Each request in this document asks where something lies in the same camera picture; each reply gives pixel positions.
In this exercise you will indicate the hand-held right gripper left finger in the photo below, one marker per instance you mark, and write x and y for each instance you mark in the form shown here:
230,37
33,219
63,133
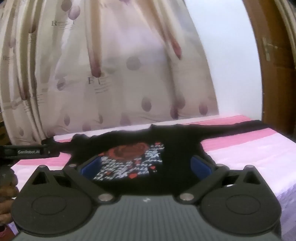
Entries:
89,167

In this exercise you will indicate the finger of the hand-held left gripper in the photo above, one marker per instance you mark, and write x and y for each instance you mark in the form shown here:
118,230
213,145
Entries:
52,144

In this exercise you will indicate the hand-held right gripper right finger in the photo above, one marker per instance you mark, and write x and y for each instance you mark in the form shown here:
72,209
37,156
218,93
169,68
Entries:
200,166

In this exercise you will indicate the black printed t-shirt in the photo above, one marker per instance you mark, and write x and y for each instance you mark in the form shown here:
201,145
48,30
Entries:
175,148

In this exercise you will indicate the person's left hand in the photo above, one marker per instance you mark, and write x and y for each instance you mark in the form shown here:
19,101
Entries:
7,185

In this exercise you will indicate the pink striped blanket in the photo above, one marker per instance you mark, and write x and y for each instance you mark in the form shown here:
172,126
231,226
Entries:
249,160

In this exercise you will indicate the beige petal print curtain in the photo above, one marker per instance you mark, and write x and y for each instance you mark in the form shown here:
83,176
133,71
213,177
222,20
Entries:
92,69

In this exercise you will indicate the brown wooden door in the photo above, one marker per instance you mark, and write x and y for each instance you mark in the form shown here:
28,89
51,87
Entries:
277,69

